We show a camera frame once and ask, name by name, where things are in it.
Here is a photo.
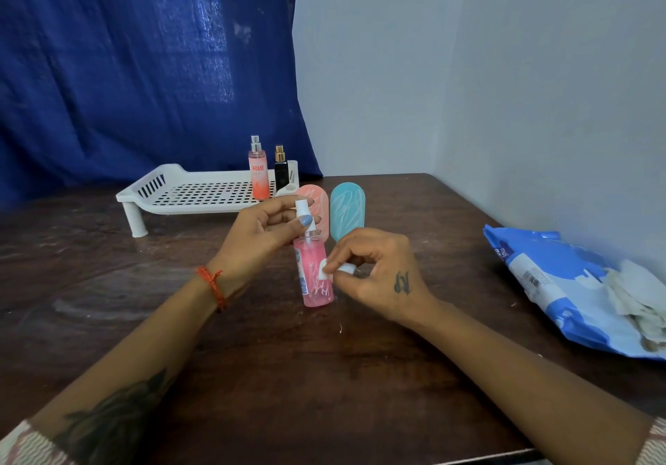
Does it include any dark blue curtain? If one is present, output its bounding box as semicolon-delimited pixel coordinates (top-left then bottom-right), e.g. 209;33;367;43
0;0;323;208

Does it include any black perfume bottle gold cap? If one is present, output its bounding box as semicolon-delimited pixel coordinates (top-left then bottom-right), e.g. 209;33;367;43
274;144;290;192

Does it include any orange thread bracelet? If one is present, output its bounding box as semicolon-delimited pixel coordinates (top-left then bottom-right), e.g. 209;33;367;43
195;265;229;312

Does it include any patterned sleeve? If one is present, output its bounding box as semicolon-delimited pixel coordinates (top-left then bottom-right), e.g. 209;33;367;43
634;416;666;465
0;420;74;465

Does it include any white wet wipe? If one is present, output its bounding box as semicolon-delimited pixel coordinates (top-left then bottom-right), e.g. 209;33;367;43
318;258;358;281

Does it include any patterned right sleeve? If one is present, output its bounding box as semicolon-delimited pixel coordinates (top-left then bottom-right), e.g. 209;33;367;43
634;416;666;465

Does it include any person's left hand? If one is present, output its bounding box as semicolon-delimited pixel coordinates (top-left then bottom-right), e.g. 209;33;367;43
207;194;316;299

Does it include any pink squeeze bottle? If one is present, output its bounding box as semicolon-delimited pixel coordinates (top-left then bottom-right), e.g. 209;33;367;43
291;184;330;242

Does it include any patterned left sleeve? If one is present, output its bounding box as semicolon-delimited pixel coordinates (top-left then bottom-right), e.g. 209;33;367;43
0;420;74;465

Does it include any dark wooden table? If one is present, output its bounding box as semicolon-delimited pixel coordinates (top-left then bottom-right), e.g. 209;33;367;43
0;173;666;465

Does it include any white perforated plastic rack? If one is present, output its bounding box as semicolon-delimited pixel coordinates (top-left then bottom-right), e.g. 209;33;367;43
115;160;300;238

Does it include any teal squeeze bottle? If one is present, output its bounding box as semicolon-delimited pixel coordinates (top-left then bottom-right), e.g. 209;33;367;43
330;182;367;244

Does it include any pink spray bottle white cap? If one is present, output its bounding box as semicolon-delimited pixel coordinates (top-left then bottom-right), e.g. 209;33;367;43
293;198;336;308

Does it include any person's right forearm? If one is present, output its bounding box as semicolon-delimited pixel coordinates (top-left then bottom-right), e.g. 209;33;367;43
416;301;654;465

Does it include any blue white wet wipes pack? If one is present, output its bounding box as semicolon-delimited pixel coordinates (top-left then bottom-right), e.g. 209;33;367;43
482;224;666;362

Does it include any orange spray bottle silver cap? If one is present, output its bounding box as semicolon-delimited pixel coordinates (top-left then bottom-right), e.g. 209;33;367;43
248;135;271;201

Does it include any person's right hand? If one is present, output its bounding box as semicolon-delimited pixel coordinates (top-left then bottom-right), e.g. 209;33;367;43
322;228;438;330

